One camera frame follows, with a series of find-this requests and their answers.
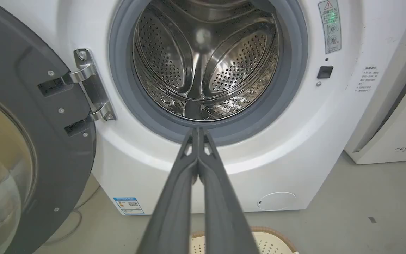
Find grey rubber door gasket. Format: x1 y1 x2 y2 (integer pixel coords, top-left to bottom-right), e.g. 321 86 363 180
109 0 309 147

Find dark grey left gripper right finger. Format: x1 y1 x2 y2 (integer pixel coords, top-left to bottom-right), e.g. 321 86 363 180
197 128 260 254

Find grey floor cable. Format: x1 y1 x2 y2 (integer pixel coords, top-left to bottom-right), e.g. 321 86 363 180
44 184 101 244

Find black door latch socket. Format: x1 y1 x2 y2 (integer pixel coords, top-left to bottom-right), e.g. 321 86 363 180
317 66 334 79

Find blue energy label sticker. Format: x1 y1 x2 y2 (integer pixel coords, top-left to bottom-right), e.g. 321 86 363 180
113 197 145 216

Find chrome door hinge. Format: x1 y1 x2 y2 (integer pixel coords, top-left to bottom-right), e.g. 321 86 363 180
62 48 116 122

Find white front-load washing machine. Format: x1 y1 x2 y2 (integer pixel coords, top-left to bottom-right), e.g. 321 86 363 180
0 0 406 216

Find stainless steel washing machine drum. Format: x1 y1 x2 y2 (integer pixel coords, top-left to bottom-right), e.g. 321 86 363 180
133 0 280 121

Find round filter access cover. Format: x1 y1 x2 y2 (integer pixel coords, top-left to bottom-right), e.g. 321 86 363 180
257 192 297 211

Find warning label sticker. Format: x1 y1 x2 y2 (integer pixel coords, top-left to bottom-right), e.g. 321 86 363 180
318 0 342 54

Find grey washing machine door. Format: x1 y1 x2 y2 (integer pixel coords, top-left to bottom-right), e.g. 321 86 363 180
0 0 97 254

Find cream perforated laundry basket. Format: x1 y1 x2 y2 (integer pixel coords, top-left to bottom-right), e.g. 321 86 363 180
190 226 299 254

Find white air purifier appliance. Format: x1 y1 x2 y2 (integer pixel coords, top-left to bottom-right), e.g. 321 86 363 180
344 0 406 165

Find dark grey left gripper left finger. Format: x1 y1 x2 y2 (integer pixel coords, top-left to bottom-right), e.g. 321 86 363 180
137 128 199 254

